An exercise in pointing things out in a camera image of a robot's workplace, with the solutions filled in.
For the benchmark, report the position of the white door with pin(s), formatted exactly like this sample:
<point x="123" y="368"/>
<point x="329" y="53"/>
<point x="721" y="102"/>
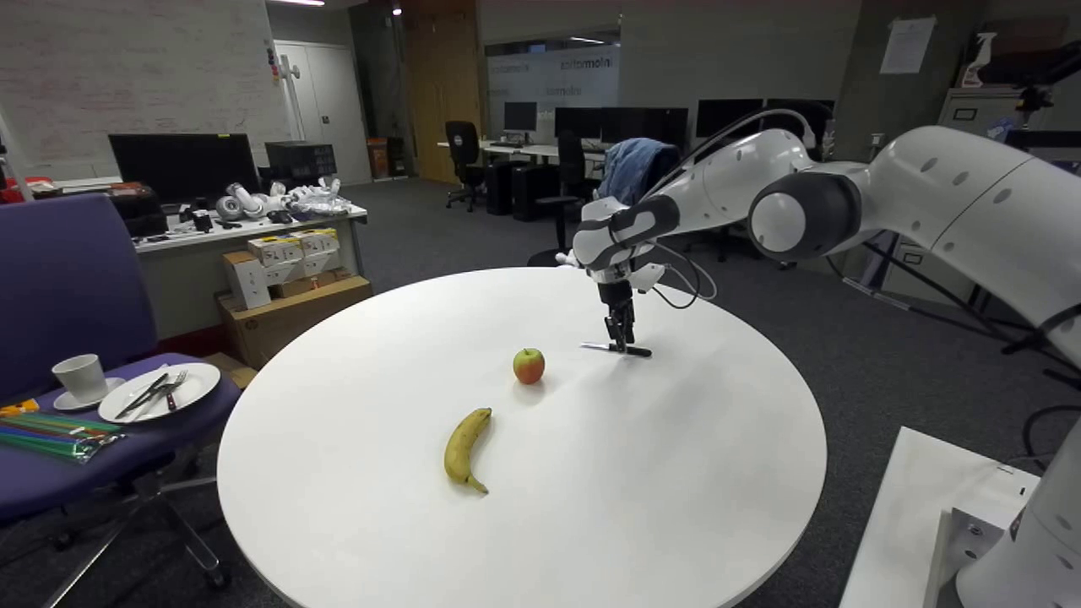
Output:
<point x="324" y="113"/>

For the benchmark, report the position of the white plate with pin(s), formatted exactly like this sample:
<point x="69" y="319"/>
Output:
<point x="190" y="389"/>

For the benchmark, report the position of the blue jacket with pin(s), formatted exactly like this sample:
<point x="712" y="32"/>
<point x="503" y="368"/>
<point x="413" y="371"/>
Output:
<point x="632" y="169"/>

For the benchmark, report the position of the small cardboard box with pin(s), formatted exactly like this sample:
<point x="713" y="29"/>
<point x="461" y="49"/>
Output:
<point x="244" y="277"/>

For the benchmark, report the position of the green packet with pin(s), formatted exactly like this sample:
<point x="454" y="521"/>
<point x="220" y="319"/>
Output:
<point x="56" y="434"/>

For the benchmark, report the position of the small black monitor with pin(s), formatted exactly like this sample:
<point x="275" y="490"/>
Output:
<point x="298" y="163"/>

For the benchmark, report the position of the purple office chair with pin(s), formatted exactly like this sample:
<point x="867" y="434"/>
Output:
<point x="69" y="273"/>

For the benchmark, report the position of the white cup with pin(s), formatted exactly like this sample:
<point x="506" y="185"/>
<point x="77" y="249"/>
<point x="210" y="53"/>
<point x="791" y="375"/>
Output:
<point x="78" y="373"/>

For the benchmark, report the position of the red green apple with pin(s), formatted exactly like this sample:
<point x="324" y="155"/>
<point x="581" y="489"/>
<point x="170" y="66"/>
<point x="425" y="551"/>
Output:
<point x="530" y="368"/>

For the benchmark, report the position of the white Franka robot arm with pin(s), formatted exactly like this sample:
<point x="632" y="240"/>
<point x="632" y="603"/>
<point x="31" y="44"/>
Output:
<point x="980" y="216"/>

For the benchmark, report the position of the distant wide monitor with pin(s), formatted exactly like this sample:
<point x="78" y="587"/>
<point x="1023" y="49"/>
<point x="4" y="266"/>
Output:
<point x="620" y="122"/>

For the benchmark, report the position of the large cardboard box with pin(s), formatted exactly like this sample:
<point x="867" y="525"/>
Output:
<point x="290" y="324"/>

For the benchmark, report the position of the yellow banana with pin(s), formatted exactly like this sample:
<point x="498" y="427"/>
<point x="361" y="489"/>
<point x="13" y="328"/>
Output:
<point x="463" y="451"/>

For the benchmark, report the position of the metal fork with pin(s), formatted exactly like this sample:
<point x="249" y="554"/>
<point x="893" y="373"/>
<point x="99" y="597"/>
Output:
<point x="170" y="389"/>

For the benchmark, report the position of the white saucer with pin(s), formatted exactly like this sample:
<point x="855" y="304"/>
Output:
<point x="69" y="402"/>

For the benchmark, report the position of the black case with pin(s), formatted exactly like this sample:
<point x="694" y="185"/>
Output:
<point x="139" y="210"/>

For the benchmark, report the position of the distant office desk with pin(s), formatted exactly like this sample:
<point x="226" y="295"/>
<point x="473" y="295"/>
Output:
<point x="530" y="169"/>

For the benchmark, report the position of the black office chair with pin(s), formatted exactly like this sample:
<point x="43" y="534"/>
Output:
<point x="463" y="156"/>

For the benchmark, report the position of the metal table knife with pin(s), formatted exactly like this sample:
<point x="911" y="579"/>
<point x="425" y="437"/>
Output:
<point x="139" y="392"/>

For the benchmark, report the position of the large black monitor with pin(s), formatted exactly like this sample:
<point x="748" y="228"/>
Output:
<point x="179" y="168"/>

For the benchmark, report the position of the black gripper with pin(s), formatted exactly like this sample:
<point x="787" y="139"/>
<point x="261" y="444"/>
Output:
<point x="615" y="295"/>

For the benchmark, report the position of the white paper bag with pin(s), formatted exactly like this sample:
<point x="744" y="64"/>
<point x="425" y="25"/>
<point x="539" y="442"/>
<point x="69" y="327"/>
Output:
<point x="318" y="252"/>
<point x="275" y="257"/>

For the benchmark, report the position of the white wall poster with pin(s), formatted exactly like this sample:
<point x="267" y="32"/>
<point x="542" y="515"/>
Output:
<point x="908" y="44"/>

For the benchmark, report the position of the metal mounting plate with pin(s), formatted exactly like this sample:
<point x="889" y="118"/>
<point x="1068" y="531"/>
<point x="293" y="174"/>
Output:
<point x="976" y="529"/>

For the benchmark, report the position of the distant small monitor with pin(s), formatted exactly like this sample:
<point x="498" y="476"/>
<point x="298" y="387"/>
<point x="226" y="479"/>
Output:
<point x="523" y="118"/>

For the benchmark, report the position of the wooden door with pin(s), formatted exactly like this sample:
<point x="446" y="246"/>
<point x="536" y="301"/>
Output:
<point x="440" y="102"/>

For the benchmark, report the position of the white cluttered desk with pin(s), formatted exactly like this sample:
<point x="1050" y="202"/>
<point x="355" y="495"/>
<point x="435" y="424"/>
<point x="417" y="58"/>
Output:
<point x="190" y="283"/>

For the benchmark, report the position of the pile of plastic bags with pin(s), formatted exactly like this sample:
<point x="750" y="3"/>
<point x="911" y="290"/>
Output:
<point x="293" y="202"/>

